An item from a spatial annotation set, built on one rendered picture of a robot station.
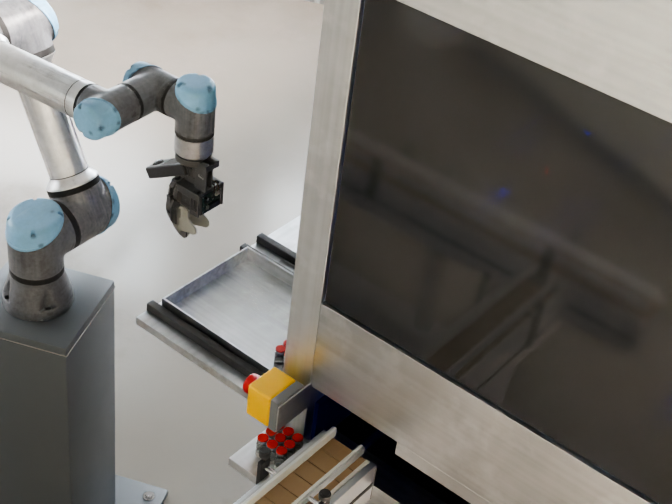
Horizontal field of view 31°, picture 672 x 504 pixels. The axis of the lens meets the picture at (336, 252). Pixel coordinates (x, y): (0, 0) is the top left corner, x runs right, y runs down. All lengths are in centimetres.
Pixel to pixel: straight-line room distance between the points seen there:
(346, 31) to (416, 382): 60
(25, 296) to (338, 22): 111
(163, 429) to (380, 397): 150
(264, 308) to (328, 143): 73
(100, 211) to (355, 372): 79
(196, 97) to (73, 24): 329
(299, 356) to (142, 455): 133
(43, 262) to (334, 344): 75
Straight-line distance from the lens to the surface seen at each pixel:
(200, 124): 226
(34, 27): 255
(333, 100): 185
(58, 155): 261
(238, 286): 260
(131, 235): 419
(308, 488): 214
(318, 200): 196
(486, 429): 197
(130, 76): 233
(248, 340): 247
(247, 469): 223
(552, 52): 160
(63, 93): 228
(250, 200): 439
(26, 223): 255
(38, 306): 263
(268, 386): 216
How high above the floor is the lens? 253
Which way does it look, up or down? 37 degrees down
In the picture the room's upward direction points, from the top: 8 degrees clockwise
